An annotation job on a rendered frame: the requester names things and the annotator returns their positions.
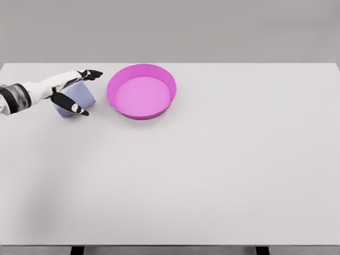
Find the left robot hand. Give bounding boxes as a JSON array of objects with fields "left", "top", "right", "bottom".
[{"left": 40, "top": 69, "right": 104, "bottom": 116}]

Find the light blue cup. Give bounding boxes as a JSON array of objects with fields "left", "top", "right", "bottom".
[{"left": 53, "top": 80, "right": 96, "bottom": 118}]

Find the pink round plate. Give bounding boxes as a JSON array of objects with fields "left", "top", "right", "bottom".
[{"left": 106, "top": 63, "right": 177, "bottom": 121}]

